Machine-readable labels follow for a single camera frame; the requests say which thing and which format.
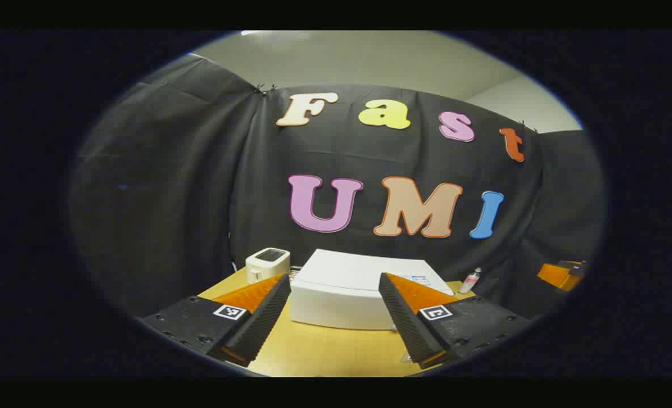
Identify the white microwave oven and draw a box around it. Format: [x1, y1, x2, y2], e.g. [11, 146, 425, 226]
[289, 248, 455, 331]

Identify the clear bottle with pink label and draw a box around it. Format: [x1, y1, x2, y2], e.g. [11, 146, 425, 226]
[459, 267, 483, 294]

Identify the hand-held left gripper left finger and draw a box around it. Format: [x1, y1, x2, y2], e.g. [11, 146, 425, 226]
[141, 273, 292, 368]

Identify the white toaster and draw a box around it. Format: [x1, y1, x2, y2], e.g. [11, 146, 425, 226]
[246, 248, 291, 284]

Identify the black backdrop cloth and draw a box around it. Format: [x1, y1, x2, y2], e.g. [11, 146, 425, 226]
[69, 54, 606, 321]

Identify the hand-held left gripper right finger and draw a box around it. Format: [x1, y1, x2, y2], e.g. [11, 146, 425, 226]
[378, 272, 532, 370]

